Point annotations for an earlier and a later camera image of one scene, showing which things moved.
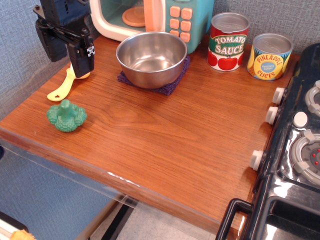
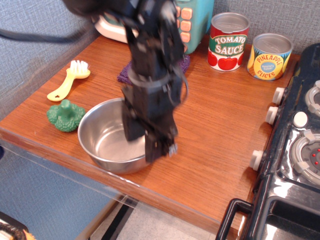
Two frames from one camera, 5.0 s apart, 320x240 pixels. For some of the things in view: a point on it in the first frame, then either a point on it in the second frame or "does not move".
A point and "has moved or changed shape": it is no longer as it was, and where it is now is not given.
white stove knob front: [256, 158] does not move
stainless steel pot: [152, 60] has moved or changed shape
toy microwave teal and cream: [192, 20] does not move
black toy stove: [286, 200] does not move
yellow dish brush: [64, 88] does not move
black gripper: [60, 22] to [155, 99]
